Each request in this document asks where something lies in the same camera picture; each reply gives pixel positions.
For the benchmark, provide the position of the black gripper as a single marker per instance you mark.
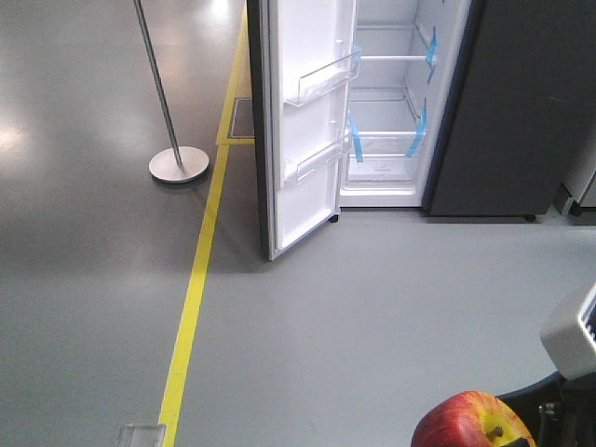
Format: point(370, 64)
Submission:
point(557, 411)

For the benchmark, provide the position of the red yellow apple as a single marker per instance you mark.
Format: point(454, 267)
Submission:
point(472, 418)

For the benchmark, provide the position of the fridge door with white liner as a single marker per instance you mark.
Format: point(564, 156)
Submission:
point(293, 37)

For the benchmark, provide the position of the dark grey fridge body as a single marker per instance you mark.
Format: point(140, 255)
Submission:
point(469, 108)

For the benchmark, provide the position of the clear lower door bin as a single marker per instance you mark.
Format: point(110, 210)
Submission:
point(297, 170)

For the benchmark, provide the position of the clear door bin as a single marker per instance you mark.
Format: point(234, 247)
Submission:
point(297, 170)
point(301, 89)

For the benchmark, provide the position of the clear upper door bin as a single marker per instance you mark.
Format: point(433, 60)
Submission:
point(301, 89)

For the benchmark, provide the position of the black floor sign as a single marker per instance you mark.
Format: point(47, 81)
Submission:
point(241, 123)

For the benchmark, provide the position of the yellow floor tape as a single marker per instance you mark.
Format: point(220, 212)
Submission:
point(172, 400)

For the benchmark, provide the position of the silver floor stand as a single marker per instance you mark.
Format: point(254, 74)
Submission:
point(178, 164)

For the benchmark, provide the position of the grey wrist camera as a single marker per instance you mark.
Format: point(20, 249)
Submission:
point(568, 334)

